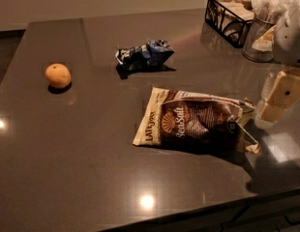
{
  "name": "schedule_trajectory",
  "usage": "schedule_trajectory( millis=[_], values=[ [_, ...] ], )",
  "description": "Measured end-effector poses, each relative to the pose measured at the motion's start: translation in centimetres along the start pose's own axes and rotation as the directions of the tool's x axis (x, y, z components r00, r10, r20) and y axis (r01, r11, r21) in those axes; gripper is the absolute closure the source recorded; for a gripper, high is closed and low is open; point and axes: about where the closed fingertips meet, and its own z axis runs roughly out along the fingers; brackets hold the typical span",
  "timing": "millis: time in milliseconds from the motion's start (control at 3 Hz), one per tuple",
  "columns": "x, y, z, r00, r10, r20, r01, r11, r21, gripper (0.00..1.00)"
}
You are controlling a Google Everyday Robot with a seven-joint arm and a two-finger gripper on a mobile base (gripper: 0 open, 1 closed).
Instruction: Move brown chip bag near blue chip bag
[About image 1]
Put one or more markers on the blue chip bag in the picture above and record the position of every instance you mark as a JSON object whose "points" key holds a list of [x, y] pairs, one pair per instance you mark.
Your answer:
{"points": [[149, 56]]}

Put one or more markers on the brown chip bag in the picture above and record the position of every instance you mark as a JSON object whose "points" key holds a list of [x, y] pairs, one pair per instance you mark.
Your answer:
{"points": [[185, 119]]}

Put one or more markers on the orange fruit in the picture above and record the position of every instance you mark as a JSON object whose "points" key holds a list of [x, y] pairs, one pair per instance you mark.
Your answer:
{"points": [[58, 76]]}

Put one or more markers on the white plastic wrapped utensils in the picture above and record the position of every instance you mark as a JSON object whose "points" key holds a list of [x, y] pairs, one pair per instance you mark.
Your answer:
{"points": [[270, 10]]}

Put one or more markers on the metal utensil bucket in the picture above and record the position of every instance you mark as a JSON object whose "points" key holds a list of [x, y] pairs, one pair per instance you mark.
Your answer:
{"points": [[258, 44]]}

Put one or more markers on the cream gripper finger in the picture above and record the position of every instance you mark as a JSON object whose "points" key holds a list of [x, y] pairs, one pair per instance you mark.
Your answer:
{"points": [[267, 115]]}

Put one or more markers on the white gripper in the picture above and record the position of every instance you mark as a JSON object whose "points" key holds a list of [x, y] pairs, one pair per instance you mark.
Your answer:
{"points": [[290, 38]]}

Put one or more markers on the black wire napkin holder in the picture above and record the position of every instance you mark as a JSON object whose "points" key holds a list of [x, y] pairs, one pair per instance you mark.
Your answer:
{"points": [[232, 19]]}

